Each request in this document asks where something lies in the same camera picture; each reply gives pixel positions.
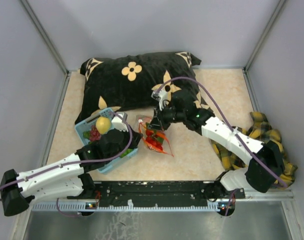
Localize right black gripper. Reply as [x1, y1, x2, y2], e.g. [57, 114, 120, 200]
[148, 102, 186, 132]

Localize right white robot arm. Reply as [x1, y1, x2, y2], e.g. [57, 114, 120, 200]
[149, 89, 284, 198]

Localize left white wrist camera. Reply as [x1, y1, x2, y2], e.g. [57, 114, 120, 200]
[111, 112, 129, 132]

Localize yellow black plaid cloth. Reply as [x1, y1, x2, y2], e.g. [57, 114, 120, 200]
[210, 111, 297, 186]

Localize black flower pattern pillow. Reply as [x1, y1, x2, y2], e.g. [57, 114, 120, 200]
[75, 51, 209, 124]

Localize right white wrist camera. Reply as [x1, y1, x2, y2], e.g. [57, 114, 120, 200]
[151, 89, 170, 111]

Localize light blue plastic basket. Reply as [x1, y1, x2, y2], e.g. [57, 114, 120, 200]
[75, 107, 142, 174]

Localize purple grape bunch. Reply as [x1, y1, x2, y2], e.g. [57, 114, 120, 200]
[89, 125, 101, 142]

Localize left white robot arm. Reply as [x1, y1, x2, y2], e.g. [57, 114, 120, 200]
[0, 129, 142, 217]

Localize clear zip top bag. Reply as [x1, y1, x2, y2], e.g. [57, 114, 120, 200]
[135, 114, 174, 157]

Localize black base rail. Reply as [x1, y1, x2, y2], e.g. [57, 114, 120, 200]
[32, 181, 245, 216]

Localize green grape bunch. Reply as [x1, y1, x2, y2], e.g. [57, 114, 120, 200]
[120, 148, 133, 158]

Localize small green artichoke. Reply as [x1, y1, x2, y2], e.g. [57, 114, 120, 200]
[83, 131, 91, 140]

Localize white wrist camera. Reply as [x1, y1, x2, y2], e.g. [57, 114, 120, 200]
[151, 89, 170, 111]
[111, 112, 129, 132]

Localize red strawberry bunch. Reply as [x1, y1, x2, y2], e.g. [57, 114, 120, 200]
[142, 122, 165, 154]

